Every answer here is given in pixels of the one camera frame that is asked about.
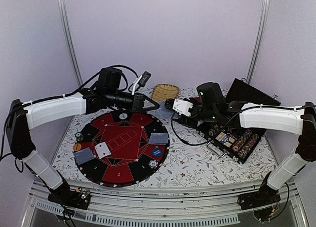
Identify white dealer button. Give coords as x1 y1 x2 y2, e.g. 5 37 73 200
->
119 113 128 120

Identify dealt blue cards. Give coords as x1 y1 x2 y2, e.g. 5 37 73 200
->
149 133 169 145
74 148 94 165

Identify blue small blind chip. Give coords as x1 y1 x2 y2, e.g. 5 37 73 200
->
152 148 163 158

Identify blue white ten chip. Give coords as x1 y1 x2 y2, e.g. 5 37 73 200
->
149 160 159 169

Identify face-up diamonds card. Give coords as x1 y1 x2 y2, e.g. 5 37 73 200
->
94 142 111 159

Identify poker chip stack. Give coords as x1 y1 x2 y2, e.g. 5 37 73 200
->
75 132 83 142

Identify orange dealer button chip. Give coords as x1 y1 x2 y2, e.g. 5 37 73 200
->
73 143 81 152

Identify blue checkered card deck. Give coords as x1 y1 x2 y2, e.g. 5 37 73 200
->
156 101 174 119

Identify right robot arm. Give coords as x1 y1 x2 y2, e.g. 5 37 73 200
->
165 79 316 207

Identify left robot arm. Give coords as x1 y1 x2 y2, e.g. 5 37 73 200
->
2 65 159 204

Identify woven bamboo basket tray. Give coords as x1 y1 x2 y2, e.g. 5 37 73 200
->
152 84 180 102

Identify boxed card deck in case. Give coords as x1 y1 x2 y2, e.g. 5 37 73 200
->
215 132 237 148

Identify black poker chip case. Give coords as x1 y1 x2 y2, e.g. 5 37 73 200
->
197 79 281 164

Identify round red black poker mat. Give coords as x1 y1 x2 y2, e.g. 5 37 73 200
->
75 111 170 188

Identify poker chip row in case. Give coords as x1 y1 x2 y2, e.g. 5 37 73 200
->
232 129 253 153

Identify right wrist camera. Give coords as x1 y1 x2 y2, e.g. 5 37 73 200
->
164 99 193 117

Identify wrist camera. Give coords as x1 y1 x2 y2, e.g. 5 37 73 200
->
128 71 152 95
164 99 193 117

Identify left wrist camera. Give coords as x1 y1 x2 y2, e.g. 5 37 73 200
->
128 71 152 95

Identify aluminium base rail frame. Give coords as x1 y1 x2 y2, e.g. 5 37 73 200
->
21 180 309 227

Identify left aluminium corner post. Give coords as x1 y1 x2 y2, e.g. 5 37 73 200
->
57 0 83 85

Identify aluminium corner post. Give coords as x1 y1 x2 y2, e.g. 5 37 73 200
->
57 0 83 85
245 0 270 84

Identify right aluminium corner post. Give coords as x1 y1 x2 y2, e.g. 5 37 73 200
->
245 0 270 84

